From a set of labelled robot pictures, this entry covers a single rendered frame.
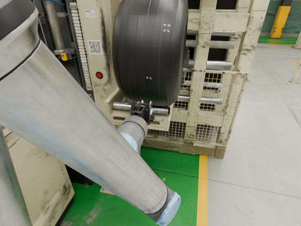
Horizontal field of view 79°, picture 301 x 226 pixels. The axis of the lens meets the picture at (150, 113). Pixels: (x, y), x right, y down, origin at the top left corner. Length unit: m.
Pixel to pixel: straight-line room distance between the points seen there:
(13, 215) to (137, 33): 0.68
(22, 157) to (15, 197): 0.77
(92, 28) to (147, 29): 0.38
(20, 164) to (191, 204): 1.26
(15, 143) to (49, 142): 0.91
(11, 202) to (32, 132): 0.22
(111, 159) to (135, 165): 0.07
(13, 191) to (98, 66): 0.84
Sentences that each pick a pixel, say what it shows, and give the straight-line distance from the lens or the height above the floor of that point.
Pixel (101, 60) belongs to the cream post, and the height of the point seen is 1.15.
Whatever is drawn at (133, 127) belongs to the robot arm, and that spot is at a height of 1.12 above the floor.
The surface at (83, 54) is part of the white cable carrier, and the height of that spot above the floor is 1.16.
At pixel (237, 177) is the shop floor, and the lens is 2.03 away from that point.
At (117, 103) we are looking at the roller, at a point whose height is 0.92.
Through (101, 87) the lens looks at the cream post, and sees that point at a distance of 1.17.
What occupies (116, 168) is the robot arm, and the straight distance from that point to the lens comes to 0.29.
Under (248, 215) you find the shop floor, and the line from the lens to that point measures 1.82.
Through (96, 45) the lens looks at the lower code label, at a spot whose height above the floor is 1.23.
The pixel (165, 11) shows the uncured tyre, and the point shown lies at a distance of 0.83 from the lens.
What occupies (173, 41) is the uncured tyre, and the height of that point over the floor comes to 1.30.
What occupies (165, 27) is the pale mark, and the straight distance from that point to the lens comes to 0.79.
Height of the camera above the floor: 1.44
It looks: 32 degrees down
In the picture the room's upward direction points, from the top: straight up
